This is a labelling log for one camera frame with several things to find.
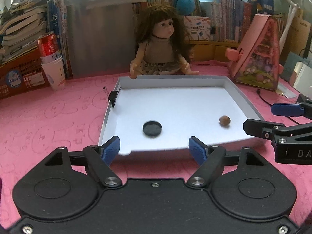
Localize brown hazelnut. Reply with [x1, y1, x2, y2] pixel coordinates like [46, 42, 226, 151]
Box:
[219, 116, 231, 127]

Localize black round cap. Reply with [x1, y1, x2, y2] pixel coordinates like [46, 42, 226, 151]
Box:
[143, 121, 162, 137]

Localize small black binder clip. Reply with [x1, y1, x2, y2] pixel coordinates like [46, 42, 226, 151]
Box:
[103, 86, 121, 108]

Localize grey cardboard tray box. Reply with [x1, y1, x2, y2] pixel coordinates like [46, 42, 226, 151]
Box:
[98, 75, 264, 156]

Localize pink triangular toy house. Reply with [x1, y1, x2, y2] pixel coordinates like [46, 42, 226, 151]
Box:
[225, 14, 282, 91]

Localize pink towel mat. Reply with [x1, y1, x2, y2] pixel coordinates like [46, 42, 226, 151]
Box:
[1, 74, 311, 228]

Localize white paper cup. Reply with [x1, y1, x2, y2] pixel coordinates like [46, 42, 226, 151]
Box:
[41, 57, 66, 91]

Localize white lamp stand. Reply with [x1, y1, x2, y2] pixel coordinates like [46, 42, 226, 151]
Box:
[279, 0, 300, 55]

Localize yellow wooden drawer box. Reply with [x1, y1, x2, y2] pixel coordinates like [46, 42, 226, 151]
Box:
[188, 40, 239, 62]

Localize red plastic basket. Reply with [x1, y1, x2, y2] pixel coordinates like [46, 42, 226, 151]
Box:
[0, 48, 50, 99]

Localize brown haired doll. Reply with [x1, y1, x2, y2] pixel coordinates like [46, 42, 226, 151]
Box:
[129, 5, 199, 79]

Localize row of shelf books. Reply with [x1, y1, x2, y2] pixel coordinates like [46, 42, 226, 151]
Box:
[147, 0, 274, 43]

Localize red cola can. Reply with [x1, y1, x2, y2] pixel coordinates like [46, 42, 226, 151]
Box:
[38, 32, 61, 64]

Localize colourful stationery box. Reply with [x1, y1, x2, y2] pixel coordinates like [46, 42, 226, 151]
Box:
[183, 16, 211, 41]

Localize grey metal bin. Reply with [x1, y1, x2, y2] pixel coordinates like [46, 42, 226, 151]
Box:
[65, 0, 135, 78]

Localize blue plush ball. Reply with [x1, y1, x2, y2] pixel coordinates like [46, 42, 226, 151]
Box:
[176, 0, 195, 15]

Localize stack of books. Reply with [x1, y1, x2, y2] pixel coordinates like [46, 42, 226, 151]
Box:
[1, 0, 51, 63]

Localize black power cable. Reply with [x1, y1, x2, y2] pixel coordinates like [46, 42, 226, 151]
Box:
[256, 88, 312, 125]

